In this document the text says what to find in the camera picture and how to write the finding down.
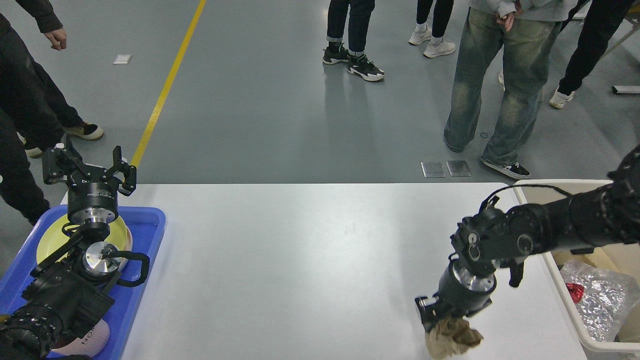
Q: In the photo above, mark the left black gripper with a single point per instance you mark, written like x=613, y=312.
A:
x=88, y=201

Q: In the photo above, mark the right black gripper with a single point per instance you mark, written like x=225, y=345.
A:
x=460, y=294

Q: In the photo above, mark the brown paper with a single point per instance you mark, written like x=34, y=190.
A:
x=451, y=336

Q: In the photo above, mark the yellow plate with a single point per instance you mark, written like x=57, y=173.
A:
x=56, y=236

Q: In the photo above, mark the crushed red can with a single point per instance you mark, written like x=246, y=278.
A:
x=576, y=291

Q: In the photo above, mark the pink mug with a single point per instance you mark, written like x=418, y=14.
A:
x=90, y=344

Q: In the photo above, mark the foil sheet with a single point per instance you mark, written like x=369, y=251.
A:
x=607, y=298

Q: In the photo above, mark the brown paper bag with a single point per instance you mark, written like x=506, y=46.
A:
x=600, y=291

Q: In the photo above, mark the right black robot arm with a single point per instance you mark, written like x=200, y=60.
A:
x=493, y=239

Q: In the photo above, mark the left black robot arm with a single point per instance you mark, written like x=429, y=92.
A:
x=69, y=293

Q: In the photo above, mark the person in dark jacket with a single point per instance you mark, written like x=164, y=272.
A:
x=20, y=191

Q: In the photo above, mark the person in black left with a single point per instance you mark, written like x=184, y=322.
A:
x=32, y=106

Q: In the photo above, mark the metal floor plate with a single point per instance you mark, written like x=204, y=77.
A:
x=457, y=168
x=432, y=169

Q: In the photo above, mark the beige plastic bin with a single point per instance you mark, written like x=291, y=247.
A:
x=622, y=258

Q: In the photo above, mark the person in white sneakers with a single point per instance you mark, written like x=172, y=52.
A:
x=432, y=18

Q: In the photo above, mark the person in black sneakers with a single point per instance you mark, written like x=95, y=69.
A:
x=348, y=22

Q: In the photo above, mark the person in black pants right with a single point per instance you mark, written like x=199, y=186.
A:
x=602, y=20

